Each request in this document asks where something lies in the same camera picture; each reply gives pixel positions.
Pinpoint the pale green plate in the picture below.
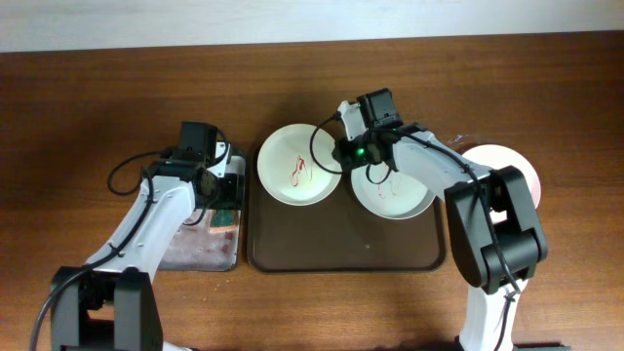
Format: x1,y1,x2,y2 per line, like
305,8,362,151
257,124,341,206
350,164,436,219

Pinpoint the green orange sponge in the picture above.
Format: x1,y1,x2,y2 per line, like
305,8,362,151
209,210,238,231

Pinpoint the pink white plate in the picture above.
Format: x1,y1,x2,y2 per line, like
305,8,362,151
460,143,542,225

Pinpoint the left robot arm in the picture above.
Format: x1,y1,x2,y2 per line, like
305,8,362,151
29,122,246,350

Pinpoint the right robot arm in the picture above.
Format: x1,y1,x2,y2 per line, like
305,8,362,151
332,88,548,350

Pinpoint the black soapy water tray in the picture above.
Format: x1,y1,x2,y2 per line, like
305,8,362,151
159,147,247,272

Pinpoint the brown serving tray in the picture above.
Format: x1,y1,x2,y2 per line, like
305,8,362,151
246,168,447,273

